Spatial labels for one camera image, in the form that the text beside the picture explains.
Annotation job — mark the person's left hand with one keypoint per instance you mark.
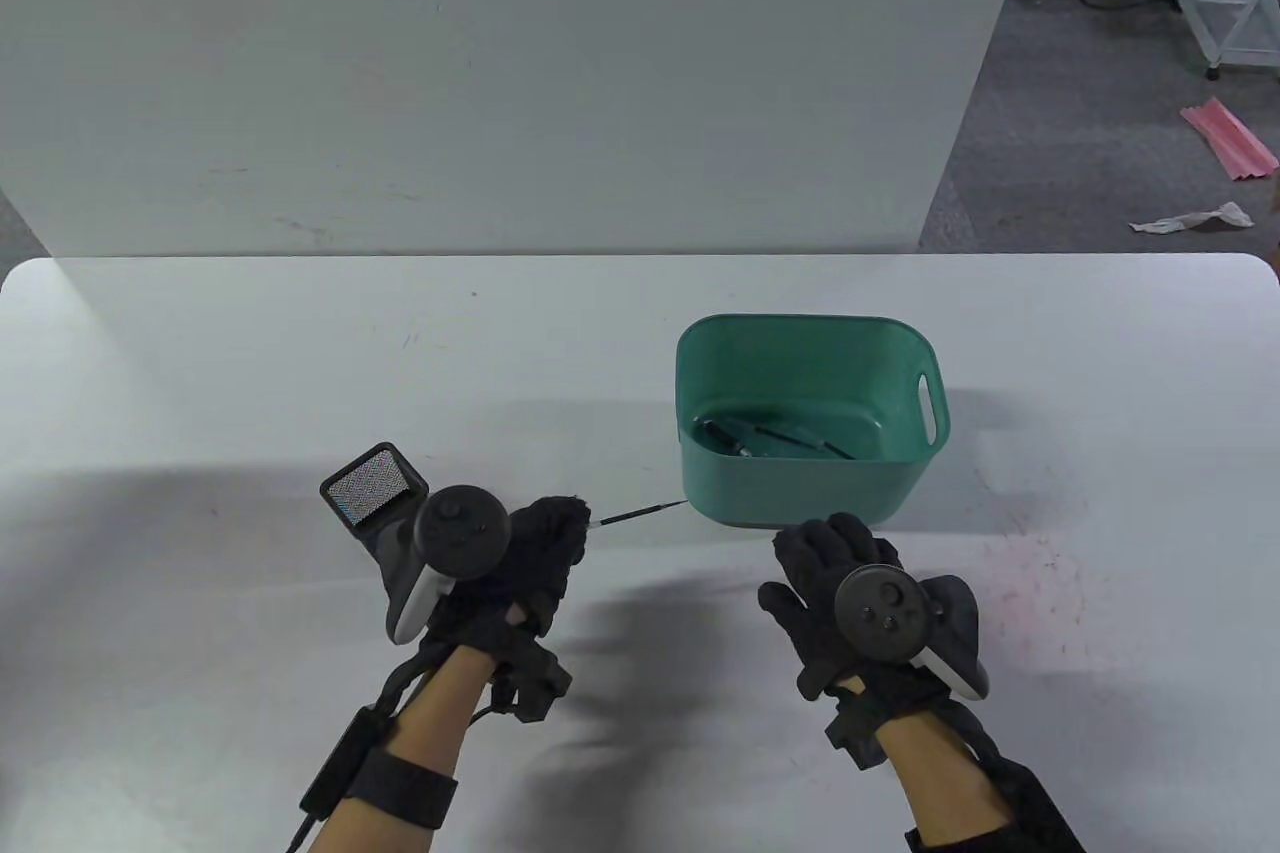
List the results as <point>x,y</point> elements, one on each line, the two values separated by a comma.
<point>540,563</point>

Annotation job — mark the person's right hand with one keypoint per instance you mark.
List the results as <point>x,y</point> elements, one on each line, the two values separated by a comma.
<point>820,573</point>

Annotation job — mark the thin black pen refill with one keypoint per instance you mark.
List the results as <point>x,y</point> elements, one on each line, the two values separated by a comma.
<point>840,449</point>
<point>640,513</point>

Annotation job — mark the black pen tip section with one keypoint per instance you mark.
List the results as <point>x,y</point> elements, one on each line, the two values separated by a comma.
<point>725,440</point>

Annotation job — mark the person's right forearm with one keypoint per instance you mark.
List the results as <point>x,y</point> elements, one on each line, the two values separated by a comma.
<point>945,778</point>

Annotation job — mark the person's left forearm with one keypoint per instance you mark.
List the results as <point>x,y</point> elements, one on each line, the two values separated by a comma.
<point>420,763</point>

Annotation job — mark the black grey right hand controller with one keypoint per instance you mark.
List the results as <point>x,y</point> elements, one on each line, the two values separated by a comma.
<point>880,608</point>

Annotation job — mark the black grey hand controller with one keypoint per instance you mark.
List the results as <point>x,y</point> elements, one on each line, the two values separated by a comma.
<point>880,608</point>
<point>460,528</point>

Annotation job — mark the green plastic bin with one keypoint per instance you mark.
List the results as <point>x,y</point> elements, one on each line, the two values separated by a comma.
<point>800,493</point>

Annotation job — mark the black grey left hand controller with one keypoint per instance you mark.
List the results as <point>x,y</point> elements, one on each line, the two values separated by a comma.
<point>460,528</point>

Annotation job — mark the black mesh pen holder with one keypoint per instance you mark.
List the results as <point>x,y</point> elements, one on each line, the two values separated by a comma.
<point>375,488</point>

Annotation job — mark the black left armband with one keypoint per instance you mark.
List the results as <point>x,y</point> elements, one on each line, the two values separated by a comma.
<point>405,788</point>

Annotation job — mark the black armband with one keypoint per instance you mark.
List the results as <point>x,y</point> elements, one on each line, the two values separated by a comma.
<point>960,838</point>
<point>405,788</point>

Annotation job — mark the black right armband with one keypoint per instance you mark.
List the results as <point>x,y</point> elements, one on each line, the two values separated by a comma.
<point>960,838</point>

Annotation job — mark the white partition board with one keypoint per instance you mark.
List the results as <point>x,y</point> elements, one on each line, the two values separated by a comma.
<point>500,73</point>

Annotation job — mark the white crumpled paper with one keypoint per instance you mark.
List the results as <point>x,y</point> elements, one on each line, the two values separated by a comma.
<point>1200,218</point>

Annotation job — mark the pink folded paper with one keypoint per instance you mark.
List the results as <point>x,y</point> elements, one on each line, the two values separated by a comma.
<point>1230,138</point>

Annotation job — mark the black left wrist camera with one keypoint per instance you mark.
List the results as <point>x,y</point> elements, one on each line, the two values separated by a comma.
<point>540,683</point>

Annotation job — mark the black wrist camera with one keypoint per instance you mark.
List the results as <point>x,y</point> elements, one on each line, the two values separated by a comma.
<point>855,733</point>
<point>540,683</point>

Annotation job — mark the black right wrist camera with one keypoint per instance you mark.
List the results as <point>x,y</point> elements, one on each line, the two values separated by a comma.
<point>855,733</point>

